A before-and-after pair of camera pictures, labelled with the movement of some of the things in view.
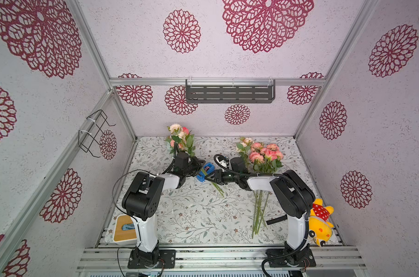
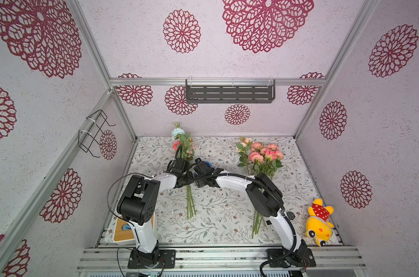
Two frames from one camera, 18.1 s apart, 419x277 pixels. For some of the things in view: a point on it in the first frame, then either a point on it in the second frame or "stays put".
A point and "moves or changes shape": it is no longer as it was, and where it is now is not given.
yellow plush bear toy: (320, 226) stays put
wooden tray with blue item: (124, 233) stays put
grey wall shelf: (229, 90) stays put
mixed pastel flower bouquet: (179, 139) moves or changes shape
